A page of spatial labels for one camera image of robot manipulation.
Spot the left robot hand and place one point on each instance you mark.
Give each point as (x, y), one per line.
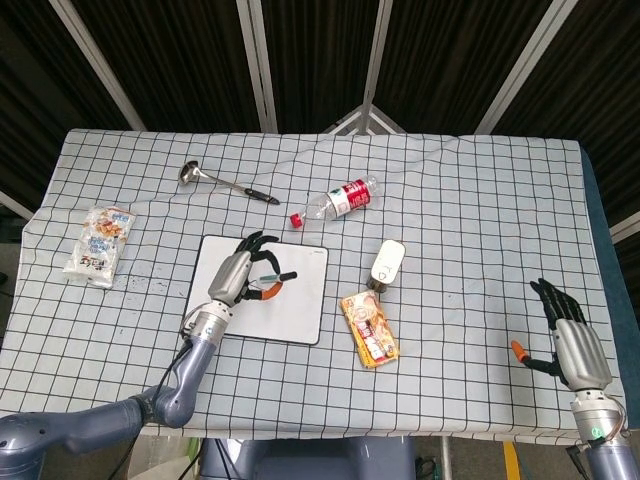
(231, 275)

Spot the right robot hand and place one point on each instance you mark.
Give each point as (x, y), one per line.
(582, 350)

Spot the green whiteboard marker black cap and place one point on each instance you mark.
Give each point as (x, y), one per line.
(282, 276)

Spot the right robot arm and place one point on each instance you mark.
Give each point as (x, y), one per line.
(612, 450)

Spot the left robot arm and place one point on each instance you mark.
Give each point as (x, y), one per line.
(190, 370)

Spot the white drawing tablet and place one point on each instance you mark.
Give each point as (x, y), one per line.
(300, 305)

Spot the white snack bag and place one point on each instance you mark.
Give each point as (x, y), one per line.
(100, 245)

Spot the clear plastic bottle red label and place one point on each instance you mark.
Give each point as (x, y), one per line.
(345, 200)

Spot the orange snack packet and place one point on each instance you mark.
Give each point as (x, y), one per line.
(370, 327)

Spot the checkered blue tablecloth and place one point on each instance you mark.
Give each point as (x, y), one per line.
(450, 250)

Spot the white table leg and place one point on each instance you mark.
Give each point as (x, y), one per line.
(447, 460)

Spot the white partition foot bracket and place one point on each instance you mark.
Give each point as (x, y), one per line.
(367, 120)

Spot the white partition frame post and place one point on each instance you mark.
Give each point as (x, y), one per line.
(260, 65)
(520, 70)
(375, 55)
(100, 70)

